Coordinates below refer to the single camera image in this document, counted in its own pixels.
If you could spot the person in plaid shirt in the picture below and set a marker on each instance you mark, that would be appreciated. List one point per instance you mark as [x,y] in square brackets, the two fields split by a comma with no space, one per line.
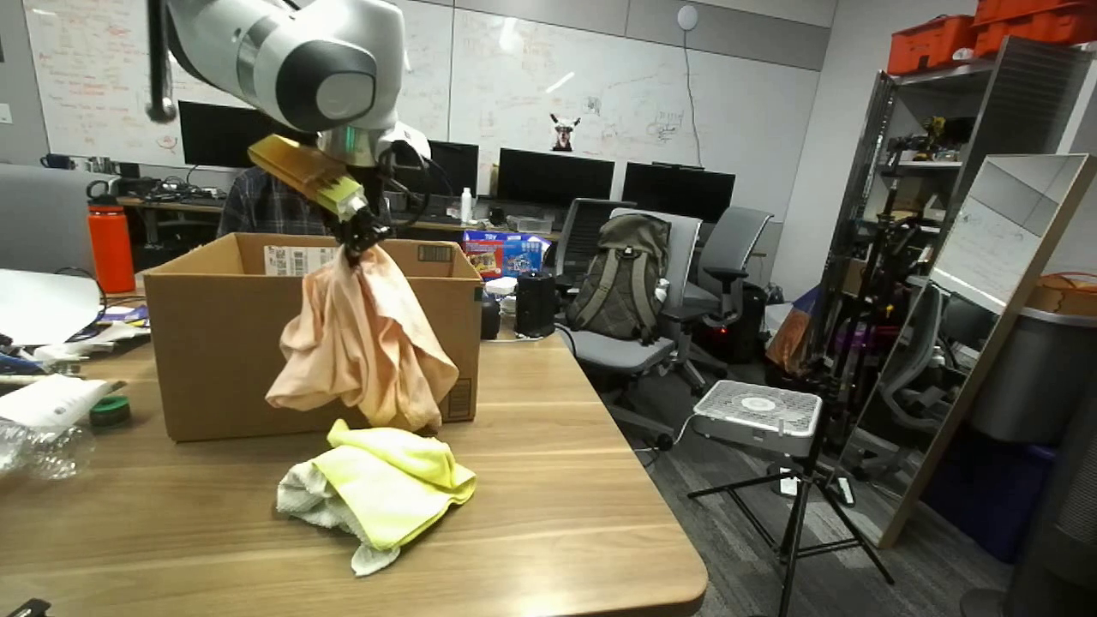
[259,207]

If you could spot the orange storage bin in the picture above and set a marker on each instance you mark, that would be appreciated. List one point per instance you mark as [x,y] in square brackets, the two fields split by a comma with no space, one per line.
[929,46]
[1032,22]

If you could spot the green tape roll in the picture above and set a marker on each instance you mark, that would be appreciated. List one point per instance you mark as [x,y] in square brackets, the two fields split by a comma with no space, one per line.
[107,414]

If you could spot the grey olive backpack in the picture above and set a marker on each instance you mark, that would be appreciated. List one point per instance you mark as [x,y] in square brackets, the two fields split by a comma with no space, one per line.
[621,280]

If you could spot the gold wrist camera bar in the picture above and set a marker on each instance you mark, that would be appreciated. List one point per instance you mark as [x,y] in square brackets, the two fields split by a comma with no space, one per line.
[305,172]

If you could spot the white towel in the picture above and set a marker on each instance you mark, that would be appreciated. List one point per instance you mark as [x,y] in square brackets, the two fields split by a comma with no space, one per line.
[311,497]

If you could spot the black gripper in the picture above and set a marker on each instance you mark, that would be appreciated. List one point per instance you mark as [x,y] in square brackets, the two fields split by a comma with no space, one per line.
[360,229]

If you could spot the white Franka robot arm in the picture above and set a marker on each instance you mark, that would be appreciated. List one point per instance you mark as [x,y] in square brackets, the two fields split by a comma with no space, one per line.
[287,56]

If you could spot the small deer figure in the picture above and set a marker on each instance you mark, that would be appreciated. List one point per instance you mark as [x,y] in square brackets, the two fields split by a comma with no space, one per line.
[564,129]

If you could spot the wall whiteboard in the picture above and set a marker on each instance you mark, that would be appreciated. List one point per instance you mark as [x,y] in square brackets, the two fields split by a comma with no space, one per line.
[638,103]

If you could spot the grey round bin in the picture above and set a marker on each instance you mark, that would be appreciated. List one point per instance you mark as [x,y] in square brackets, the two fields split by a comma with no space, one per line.
[1032,377]

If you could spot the white paper sheet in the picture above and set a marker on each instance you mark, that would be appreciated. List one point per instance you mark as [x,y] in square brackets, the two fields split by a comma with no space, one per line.
[46,310]

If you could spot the metal shelf rack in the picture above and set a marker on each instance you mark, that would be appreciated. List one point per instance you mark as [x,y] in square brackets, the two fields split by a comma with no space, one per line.
[879,207]

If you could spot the black cup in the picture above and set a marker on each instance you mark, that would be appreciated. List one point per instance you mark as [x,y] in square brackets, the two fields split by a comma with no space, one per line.
[536,305]

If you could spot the grey fabric office chair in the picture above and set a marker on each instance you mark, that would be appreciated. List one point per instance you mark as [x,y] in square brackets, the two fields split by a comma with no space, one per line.
[621,356]
[733,262]

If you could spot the black tripod stand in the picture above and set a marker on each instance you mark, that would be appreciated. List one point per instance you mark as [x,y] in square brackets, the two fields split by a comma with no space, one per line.
[801,517]

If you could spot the brown cardboard box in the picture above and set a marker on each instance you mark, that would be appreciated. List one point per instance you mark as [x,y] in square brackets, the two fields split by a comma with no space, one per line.
[216,345]

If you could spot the wood framed leaning board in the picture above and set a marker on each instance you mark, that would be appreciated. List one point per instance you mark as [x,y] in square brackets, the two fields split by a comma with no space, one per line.
[1005,229]

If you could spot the yellow towel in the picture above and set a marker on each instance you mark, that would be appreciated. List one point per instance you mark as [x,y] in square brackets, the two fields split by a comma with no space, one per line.
[397,481]

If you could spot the blue printed carton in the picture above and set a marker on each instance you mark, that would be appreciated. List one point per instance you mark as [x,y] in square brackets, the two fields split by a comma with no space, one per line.
[508,254]

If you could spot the red water bottle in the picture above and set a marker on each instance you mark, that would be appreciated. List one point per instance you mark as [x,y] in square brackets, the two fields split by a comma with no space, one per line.
[111,251]

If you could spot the flat silver metal box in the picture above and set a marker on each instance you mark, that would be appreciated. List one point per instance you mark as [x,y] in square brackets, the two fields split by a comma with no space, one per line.
[754,414]

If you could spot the peach shirt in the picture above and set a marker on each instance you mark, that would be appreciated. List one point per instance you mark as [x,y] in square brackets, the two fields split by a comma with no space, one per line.
[360,345]

